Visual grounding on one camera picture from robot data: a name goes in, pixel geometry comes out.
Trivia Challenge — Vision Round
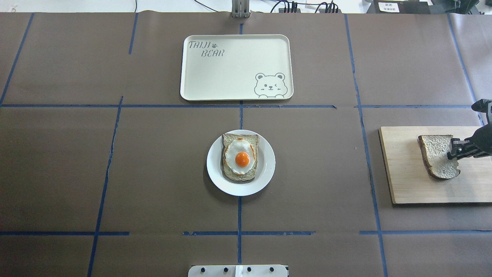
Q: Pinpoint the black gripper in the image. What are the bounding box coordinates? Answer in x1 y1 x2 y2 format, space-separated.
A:
447 124 492 160

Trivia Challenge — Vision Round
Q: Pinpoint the bread slice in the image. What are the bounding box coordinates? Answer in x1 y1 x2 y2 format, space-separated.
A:
418 135 460 180
223 133 259 182

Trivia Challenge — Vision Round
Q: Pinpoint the wooden cutting board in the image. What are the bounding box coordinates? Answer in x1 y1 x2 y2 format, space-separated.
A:
379 126 492 204

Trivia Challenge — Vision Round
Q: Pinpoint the black box with label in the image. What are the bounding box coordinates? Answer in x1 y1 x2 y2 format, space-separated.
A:
366 0 431 14

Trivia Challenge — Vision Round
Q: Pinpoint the black power strip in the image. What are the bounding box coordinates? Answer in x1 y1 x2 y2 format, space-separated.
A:
270 0 342 14

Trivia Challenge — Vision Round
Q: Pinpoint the fried egg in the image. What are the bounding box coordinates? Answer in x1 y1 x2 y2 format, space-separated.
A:
223 137 256 176

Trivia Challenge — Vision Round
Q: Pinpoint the cream bear tray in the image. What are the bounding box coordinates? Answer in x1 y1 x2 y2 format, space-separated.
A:
180 34 294 101

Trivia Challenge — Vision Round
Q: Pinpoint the gripper black camera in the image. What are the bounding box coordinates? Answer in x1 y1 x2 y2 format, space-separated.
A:
471 98 492 113

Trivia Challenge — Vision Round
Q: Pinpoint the white camera mast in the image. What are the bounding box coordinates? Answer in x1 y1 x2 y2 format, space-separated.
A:
188 264 289 277

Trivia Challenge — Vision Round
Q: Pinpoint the aluminium frame post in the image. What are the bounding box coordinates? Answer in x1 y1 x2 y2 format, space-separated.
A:
231 0 251 18

